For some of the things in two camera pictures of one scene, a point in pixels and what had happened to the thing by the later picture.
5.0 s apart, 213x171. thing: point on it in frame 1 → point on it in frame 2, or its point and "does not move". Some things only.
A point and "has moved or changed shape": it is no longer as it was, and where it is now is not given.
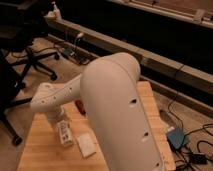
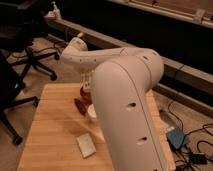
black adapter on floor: [198, 159] does not move
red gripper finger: [80, 106] does not move
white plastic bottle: [66, 132] has moved or changed shape
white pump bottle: [55, 14] does not move
